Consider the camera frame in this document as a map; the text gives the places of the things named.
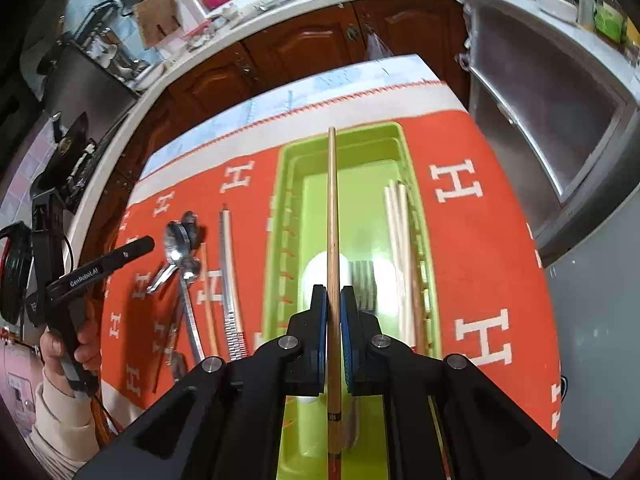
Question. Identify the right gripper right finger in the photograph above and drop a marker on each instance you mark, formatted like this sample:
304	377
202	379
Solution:
365	372

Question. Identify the green plastic tray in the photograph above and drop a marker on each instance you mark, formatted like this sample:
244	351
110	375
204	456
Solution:
367	159

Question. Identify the tan wooden chopstick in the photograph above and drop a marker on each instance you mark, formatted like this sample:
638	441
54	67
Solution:
209	311

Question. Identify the light wooden chopstick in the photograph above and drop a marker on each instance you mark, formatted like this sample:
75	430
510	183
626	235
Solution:
399	225

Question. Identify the black wok lid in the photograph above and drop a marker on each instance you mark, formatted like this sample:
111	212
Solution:
66	169

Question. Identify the white chopstick beside steel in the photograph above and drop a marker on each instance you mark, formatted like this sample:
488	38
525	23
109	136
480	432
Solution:
234	284

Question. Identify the black kettle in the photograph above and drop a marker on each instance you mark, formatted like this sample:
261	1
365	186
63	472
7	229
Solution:
16	260

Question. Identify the orange H-pattern cloth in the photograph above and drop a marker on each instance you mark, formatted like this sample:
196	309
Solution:
485	295

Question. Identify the large steel spoon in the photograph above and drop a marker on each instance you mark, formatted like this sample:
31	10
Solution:
188	272

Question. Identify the dark steel spoon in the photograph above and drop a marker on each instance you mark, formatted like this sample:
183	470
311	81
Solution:
181	238

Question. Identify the brown wooden chopstick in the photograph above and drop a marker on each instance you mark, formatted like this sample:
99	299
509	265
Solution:
333	337

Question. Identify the left hand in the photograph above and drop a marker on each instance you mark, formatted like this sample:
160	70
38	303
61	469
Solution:
73	372

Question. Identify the white ceramic spoon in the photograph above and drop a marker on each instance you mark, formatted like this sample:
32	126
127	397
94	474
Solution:
314	273

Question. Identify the pale wooden chopstick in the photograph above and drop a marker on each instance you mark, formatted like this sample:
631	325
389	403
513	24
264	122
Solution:
395	246

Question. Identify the pink rice cooker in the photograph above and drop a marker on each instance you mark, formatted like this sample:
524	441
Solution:
21	374

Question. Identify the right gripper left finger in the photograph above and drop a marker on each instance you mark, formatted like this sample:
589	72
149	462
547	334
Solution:
305	372

